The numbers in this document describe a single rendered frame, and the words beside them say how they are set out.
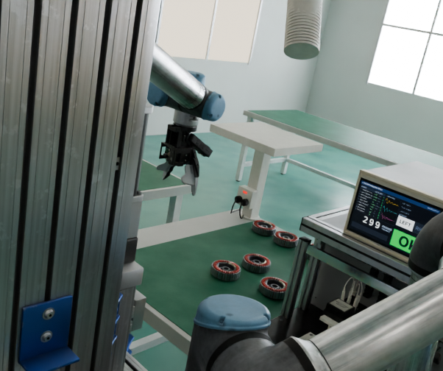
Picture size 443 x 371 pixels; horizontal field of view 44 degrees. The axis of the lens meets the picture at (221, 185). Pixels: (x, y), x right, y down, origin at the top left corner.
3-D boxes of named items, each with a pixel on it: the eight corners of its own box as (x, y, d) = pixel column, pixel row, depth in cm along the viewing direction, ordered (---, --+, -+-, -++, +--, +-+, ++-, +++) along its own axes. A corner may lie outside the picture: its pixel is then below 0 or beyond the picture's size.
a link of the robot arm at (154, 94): (175, 84, 141) (202, 84, 149) (144, 74, 147) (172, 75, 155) (171, 113, 143) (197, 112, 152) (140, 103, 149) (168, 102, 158)
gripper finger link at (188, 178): (181, 197, 160) (174, 167, 161) (196, 195, 164) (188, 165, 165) (188, 194, 158) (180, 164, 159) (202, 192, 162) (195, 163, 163)
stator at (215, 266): (223, 284, 199) (225, 275, 198) (204, 270, 207) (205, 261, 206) (245, 278, 207) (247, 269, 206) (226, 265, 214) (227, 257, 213)
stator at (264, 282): (267, 301, 193) (269, 292, 192) (252, 285, 203) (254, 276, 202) (293, 299, 198) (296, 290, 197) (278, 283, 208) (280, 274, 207)
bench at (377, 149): (415, 266, 445) (443, 179, 422) (229, 179, 575) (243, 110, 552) (456, 245, 510) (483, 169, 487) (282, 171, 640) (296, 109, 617)
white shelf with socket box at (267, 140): (252, 252, 231) (275, 149, 217) (193, 218, 254) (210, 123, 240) (300, 238, 256) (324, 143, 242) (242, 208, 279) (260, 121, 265)
